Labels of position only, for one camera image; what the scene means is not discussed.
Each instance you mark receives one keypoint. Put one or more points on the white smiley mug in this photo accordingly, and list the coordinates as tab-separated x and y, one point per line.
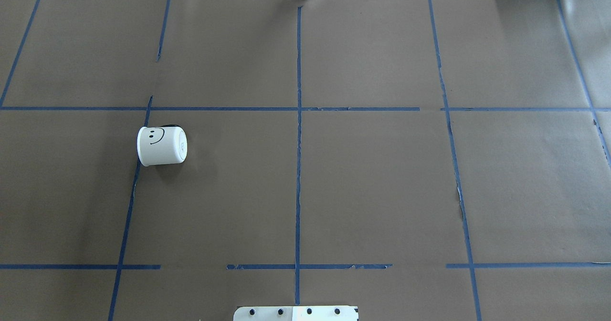
161	145

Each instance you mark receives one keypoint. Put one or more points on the brown paper table cover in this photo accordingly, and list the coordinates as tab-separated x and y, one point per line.
422	160

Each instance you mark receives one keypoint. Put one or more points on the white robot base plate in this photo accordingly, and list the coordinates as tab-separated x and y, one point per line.
297	313

